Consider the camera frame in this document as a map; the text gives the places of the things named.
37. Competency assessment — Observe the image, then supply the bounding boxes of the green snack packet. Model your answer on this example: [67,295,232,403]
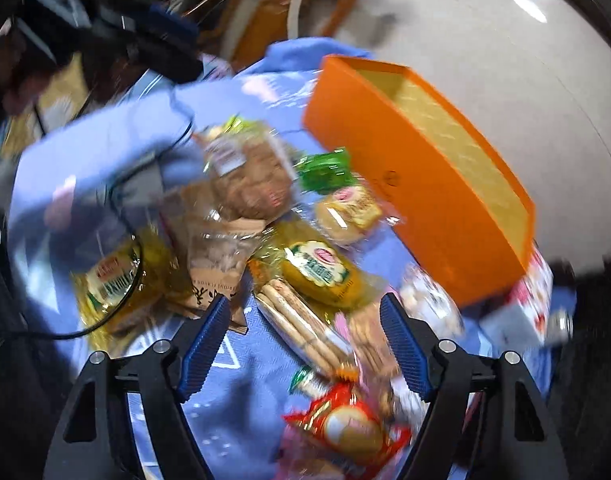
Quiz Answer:
[296,149,359,193]

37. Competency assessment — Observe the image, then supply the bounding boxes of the kraft paper cookie bag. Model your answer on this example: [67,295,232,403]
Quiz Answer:
[160,182,266,333]

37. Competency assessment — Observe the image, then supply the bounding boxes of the black cable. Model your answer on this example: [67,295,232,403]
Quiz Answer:
[6,110,196,341]

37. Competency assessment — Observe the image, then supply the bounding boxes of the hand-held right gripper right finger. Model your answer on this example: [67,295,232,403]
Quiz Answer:
[379,292,571,480]

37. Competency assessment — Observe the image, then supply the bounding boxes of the yellow packet with green label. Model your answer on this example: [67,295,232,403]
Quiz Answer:
[248,227,381,311]

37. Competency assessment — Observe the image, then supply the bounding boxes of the clear biscuit stick packet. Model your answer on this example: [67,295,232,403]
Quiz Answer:
[253,280,359,378]

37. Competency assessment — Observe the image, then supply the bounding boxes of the white red candy packet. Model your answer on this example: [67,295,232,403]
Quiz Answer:
[400,265,466,341]

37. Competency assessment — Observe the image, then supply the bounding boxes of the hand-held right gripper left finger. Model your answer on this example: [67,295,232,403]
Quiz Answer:
[43,295,231,480]

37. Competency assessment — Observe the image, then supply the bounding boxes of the clear bag of brown cookies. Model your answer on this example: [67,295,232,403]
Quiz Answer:
[193,117,299,223]

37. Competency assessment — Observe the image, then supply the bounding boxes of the dark carved wooden furniture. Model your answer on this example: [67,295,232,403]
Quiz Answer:
[545,255,611,480]

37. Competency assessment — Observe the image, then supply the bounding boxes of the clear round bread packet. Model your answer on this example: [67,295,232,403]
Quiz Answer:
[313,182,386,246]

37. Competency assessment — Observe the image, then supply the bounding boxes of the blue printed tablecloth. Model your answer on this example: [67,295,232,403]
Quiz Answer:
[6,42,576,480]

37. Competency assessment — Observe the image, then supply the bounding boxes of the small green white packet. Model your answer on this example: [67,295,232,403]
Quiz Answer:
[290,367,326,396]

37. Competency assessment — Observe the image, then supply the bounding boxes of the yellow packet with red label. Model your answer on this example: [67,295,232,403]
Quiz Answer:
[70,230,181,336]

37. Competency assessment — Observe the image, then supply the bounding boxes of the pink wafer packet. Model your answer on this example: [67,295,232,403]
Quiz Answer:
[335,305,406,411]

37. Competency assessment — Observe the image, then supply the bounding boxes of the white carton box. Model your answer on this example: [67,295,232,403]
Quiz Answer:
[478,247,556,348]

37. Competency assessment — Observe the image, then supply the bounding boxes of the wooden chair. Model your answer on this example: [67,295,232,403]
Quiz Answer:
[176,0,396,71]

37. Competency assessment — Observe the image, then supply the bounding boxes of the round cracker packet red edges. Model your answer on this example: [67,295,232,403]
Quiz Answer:
[283,380,411,480]

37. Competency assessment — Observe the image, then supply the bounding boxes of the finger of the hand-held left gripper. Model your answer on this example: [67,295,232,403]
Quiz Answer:
[148,4,201,36]

